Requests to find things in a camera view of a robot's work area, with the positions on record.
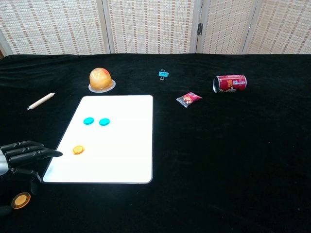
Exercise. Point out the yellow round magnet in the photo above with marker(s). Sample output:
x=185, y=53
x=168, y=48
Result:
x=78, y=149
x=21, y=200

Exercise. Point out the red snack packet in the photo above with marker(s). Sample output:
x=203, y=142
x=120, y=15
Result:
x=189, y=99

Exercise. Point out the black velvet table cloth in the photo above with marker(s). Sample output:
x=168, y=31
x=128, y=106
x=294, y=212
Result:
x=218, y=157

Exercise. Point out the woven bamboo folding screen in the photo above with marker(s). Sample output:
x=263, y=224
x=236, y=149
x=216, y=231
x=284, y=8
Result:
x=150, y=24

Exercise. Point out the blue binder clip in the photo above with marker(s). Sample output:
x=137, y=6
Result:
x=163, y=73

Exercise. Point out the left black grey robot hand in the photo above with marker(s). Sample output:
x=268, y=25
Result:
x=22, y=153

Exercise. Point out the red drink can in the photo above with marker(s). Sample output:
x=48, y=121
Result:
x=230, y=83

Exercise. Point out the blue round magnet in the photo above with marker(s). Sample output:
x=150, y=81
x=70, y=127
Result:
x=104, y=121
x=88, y=121

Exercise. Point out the orange fruit on plate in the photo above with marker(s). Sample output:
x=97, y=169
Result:
x=100, y=78

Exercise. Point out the white magnetic board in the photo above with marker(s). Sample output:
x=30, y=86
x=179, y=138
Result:
x=116, y=157

